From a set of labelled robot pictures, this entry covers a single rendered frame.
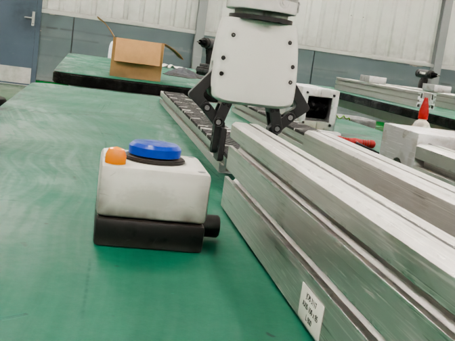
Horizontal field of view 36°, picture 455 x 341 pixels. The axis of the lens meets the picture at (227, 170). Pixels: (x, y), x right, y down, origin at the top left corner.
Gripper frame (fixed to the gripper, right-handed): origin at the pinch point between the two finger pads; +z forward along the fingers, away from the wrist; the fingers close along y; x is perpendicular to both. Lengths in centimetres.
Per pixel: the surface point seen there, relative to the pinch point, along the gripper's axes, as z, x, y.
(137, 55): -5, -195, 4
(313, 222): -2.1, 44.9, 5.1
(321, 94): -4, -76, -33
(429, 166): -2.5, 18.2, -15.1
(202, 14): -66, -1066, -135
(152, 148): -3.2, 30.6, 13.5
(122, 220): 2.0, 32.7, 15.1
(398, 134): -4.7, 12.1, -14.0
